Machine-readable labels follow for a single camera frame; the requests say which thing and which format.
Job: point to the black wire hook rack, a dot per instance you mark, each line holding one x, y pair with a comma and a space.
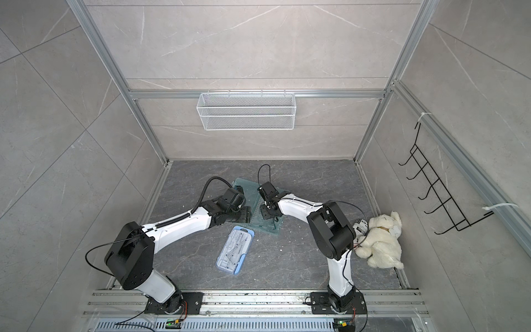
437, 188

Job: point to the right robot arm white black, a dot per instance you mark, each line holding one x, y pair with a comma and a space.
334, 235

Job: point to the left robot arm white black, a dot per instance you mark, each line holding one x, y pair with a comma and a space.
131, 254

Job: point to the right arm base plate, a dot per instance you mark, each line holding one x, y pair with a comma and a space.
325, 303

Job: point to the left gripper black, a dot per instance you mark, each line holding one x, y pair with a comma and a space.
246, 214

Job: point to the blue transparent geometry set case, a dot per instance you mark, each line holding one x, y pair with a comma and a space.
235, 250

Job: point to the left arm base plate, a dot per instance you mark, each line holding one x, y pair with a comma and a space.
186, 303

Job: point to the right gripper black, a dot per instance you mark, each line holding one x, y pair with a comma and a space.
265, 215

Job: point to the aluminium mounting rail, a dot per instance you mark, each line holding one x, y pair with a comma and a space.
257, 303

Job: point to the white plush teddy bear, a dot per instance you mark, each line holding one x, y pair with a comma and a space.
380, 245

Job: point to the green transparent ruler set case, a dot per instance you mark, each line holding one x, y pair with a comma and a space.
254, 202

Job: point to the white wire mesh basket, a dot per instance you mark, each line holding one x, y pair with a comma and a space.
247, 111

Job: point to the newspaper print roll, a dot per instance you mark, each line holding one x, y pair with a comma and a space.
361, 227

